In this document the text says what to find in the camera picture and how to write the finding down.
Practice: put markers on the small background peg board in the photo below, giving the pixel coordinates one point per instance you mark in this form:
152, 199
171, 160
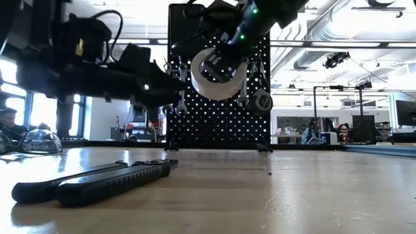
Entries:
364, 128

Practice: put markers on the person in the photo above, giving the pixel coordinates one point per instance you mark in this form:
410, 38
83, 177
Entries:
9, 125
307, 133

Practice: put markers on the black handheld tool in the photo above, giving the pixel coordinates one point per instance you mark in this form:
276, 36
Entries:
262, 75

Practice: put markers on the long ceiling light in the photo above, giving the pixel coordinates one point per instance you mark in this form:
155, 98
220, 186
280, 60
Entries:
136, 41

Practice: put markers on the clear safety glasses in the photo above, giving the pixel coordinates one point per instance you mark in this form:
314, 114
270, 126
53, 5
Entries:
40, 141

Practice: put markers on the yellow tag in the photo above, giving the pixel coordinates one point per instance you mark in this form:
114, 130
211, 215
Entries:
79, 47

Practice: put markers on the background monitor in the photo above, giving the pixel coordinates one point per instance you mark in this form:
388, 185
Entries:
405, 113

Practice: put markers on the black aluminium frame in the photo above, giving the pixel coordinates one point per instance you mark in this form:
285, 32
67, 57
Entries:
325, 147

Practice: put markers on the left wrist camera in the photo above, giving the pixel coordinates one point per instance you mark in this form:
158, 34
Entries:
135, 53

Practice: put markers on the ceiling camera rig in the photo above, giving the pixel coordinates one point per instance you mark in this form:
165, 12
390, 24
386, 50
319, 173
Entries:
336, 60

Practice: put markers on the black storage bin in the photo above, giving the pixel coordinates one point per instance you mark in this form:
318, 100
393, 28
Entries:
182, 26

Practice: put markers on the clear tape roll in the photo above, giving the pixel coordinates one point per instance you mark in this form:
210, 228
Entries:
214, 89

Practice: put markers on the black grey tape measure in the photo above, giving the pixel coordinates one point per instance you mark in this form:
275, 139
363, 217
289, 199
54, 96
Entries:
262, 102

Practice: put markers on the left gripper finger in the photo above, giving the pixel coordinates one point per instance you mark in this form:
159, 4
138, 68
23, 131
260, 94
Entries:
169, 84
162, 100

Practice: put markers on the black peg board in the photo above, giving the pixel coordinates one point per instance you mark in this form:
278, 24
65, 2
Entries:
221, 123

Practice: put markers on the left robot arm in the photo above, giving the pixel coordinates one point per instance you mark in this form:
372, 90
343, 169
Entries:
39, 74

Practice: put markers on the ceiling light beam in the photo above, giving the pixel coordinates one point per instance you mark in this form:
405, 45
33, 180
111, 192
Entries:
341, 44

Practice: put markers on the background black frame rig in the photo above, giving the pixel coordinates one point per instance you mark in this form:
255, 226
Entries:
314, 107

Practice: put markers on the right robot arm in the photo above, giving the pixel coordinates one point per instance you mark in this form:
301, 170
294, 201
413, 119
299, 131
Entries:
260, 19

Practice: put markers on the silver air duct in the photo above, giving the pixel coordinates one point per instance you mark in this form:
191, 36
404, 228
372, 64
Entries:
325, 26

